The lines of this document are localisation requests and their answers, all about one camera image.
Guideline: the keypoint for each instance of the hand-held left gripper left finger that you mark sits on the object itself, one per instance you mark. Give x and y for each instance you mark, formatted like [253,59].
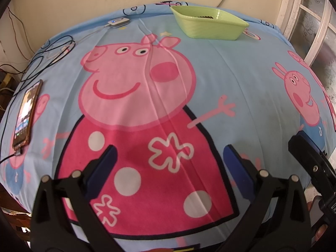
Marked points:
[102,168]

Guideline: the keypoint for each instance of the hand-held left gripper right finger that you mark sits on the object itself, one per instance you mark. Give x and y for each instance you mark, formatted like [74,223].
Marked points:
[240,174]

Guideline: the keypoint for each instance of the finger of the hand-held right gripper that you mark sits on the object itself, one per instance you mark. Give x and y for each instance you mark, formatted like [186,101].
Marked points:
[315,162]

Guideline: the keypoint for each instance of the green plastic basket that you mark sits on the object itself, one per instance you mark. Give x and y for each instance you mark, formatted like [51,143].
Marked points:
[210,29]

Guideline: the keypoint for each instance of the person's right hand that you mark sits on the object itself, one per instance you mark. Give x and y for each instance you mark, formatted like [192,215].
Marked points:
[319,234]

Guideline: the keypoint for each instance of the printed cartoon pig blanket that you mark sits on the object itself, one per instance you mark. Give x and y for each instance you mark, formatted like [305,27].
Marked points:
[236,84]

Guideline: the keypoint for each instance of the smartphone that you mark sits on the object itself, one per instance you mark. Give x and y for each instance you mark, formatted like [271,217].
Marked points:
[26,115]

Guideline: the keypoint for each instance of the wooden chair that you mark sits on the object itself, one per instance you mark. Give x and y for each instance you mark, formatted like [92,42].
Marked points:
[13,215]

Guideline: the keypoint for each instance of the small white charger box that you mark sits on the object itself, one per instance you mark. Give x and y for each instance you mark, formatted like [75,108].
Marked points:
[118,22]

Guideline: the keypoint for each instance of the white window frame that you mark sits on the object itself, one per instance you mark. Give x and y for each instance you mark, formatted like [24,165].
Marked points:
[296,18]

